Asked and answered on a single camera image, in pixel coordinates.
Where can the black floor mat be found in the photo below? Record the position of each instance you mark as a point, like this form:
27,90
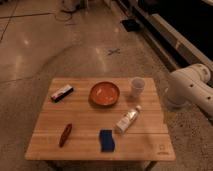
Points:
130,25

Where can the blue sponge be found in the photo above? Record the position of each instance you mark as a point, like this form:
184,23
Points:
106,141

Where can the red marker pen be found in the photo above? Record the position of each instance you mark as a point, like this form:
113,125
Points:
65,135

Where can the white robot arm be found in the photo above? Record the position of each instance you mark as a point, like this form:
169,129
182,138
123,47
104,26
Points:
189,84

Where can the black white eraser block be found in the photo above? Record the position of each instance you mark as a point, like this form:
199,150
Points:
61,93

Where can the orange round bowl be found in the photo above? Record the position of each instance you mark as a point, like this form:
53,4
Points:
104,93

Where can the white tube bottle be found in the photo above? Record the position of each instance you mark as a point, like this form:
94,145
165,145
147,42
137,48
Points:
125,122

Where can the clear plastic cup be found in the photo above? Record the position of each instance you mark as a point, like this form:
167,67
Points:
137,86

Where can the wooden folding table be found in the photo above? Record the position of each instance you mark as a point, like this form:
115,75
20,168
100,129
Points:
76,129

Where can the long white rail frame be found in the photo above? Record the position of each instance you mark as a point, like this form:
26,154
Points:
183,28

